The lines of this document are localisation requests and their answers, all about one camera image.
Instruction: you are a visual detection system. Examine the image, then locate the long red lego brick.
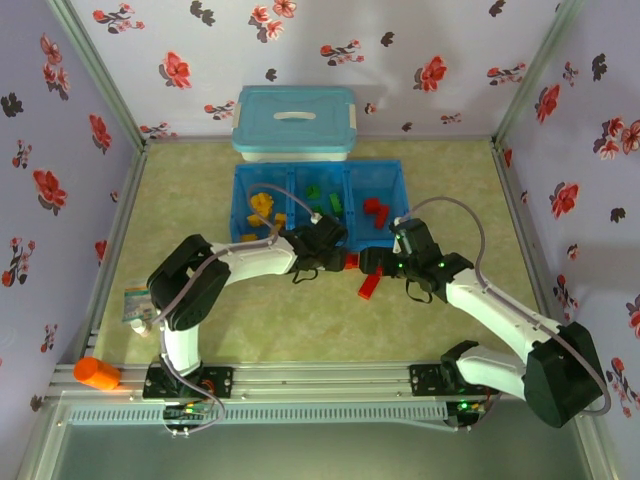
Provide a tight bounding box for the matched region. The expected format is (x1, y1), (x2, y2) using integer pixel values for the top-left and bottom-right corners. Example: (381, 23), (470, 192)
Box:
(357, 273), (384, 300)

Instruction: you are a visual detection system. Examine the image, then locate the blue plastic sorting bin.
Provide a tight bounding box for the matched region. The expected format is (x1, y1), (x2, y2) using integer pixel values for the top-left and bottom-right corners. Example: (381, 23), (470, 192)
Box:
(287, 164), (354, 251)
(229, 166), (296, 251)
(345, 158), (414, 250)

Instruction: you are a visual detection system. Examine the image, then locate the light blue lidded storage box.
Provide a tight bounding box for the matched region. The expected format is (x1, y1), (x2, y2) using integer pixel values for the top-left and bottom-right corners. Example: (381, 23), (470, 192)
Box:
(231, 85), (359, 165)

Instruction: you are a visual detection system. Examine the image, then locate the base controller board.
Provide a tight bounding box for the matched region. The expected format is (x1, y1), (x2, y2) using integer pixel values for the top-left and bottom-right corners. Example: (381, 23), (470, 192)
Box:
(163, 404), (211, 422)
(447, 398), (487, 432)

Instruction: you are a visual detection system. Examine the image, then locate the small labelled bottle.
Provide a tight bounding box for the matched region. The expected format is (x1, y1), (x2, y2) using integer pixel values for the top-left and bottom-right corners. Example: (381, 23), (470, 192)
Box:
(122, 285), (154, 337)

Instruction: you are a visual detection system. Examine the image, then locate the orange plastic cylinder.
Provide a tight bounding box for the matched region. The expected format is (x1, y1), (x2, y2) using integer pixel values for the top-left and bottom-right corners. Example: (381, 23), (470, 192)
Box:
(73, 356), (123, 391)

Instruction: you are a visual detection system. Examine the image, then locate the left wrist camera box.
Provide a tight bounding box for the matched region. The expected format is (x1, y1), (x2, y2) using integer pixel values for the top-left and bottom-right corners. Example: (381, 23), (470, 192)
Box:
(309, 212), (350, 246)

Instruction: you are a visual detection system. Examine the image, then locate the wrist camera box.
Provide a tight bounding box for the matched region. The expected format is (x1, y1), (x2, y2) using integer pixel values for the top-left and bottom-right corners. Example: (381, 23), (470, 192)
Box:
(309, 212), (350, 246)
(391, 217), (441, 259)

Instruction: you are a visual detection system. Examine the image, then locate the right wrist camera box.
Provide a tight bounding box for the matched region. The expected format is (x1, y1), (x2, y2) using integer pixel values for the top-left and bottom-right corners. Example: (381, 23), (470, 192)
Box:
(391, 217), (441, 259)

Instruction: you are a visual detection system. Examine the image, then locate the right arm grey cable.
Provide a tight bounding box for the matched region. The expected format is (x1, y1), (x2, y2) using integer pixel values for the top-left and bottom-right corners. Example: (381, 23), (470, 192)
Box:
(397, 196), (611, 419)

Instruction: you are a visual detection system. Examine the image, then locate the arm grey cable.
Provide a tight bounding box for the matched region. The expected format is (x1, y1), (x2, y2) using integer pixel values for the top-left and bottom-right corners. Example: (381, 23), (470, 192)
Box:
(397, 196), (611, 419)
(152, 183), (321, 381)

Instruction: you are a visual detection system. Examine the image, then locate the left arm grey cable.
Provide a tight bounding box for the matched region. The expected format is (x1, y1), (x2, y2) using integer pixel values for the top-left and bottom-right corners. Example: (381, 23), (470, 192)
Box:
(152, 183), (321, 381)

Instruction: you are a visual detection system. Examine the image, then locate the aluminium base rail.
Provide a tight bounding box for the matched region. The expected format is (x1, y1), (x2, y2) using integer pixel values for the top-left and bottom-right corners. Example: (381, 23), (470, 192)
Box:
(48, 362), (597, 401)

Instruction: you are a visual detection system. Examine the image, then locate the aluminium table edge rail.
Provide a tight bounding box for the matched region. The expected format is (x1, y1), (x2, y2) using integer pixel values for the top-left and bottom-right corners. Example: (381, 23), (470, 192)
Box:
(52, 142), (150, 371)
(491, 139), (596, 371)

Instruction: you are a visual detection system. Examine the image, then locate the grey slotted cable duct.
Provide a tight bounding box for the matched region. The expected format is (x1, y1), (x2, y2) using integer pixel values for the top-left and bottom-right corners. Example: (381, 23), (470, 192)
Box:
(67, 403), (446, 426)

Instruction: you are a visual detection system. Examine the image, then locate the aluminium frame post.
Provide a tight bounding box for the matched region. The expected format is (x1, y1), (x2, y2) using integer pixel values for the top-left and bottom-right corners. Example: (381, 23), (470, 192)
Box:
(47, 0), (150, 149)
(493, 0), (587, 146)

